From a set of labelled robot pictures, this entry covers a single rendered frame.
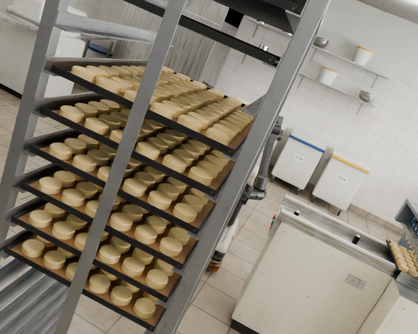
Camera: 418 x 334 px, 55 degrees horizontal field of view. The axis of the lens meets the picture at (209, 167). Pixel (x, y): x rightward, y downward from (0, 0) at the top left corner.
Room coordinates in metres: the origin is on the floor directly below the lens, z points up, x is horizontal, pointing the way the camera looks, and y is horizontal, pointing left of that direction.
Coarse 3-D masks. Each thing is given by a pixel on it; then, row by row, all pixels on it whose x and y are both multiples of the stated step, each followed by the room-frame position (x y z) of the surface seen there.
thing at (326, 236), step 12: (288, 216) 2.18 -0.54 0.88; (300, 228) 2.17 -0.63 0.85; (312, 228) 2.16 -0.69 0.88; (324, 240) 2.14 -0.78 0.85; (336, 240) 2.13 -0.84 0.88; (348, 252) 2.12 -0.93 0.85; (360, 252) 2.11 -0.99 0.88; (372, 264) 2.10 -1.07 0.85; (384, 264) 2.09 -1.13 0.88; (396, 276) 2.08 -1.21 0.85
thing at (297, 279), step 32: (288, 224) 2.17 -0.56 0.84; (320, 224) 2.40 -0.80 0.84; (288, 256) 2.15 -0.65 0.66; (320, 256) 2.13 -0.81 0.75; (352, 256) 2.11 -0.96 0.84; (256, 288) 2.16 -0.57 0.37; (288, 288) 2.14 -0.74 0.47; (320, 288) 2.12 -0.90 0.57; (352, 288) 2.09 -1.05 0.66; (384, 288) 2.07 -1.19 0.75; (256, 320) 2.15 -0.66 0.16; (288, 320) 2.13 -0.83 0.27; (320, 320) 2.10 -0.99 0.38; (352, 320) 2.08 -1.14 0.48
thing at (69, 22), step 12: (60, 12) 0.76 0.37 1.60; (60, 24) 0.77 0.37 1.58; (72, 24) 0.81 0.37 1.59; (84, 24) 0.85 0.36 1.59; (96, 24) 0.90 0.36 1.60; (108, 24) 0.96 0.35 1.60; (108, 36) 0.92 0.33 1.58; (120, 36) 1.01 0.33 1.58; (132, 36) 1.10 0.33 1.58; (144, 36) 1.18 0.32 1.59
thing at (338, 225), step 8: (288, 200) 2.47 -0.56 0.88; (296, 200) 2.47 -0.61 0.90; (296, 208) 2.46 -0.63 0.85; (304, 208) 2.45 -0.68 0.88; (312, 208) 2.45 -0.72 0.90; (312, 216) 2.44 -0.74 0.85; (320, 216) 2.44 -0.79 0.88; (328, 216) 2.43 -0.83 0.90; (328, 224) 2.43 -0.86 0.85; (336, 224) 2.42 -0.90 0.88; (344, 224) 2.41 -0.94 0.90; (344, 232) 2.41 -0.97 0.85; (352, 232) 2.40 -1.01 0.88; (360, 232) 2.40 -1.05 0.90; (360, 240) 2.39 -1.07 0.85; (368, 240) 2.39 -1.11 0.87; (376, 240) 2.38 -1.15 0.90; (376, 248) 2.38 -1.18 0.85; (384, 248) 2.37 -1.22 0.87
